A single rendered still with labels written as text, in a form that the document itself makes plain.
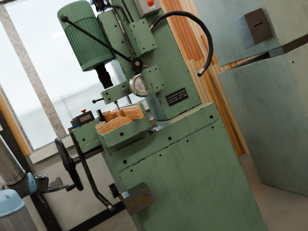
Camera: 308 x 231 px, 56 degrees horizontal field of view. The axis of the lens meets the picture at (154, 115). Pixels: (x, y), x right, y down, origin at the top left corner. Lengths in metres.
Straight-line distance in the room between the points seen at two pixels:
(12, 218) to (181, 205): 0.83
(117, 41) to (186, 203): 0.86
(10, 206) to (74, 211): 2.06
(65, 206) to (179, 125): 1.73
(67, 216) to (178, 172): 1.67
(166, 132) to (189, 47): 1.74
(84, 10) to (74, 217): 1.95
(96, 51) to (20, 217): 0.87
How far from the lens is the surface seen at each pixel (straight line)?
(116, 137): 1.21
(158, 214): 1.42
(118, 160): 1.31
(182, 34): 3.01
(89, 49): 1.46
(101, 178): 2.84
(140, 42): 1.40
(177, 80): 1.51
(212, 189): 1.50
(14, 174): 1.38
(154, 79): 1.37
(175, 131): 1.38
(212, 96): 2.85
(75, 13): 1.50
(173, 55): 1.53
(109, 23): 1.52
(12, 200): 0.85
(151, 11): 1.48
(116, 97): 1.49
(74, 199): 2.85
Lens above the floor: 1.03
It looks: 7 degrees down
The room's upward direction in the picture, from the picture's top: 24 degrees counter-clockwise
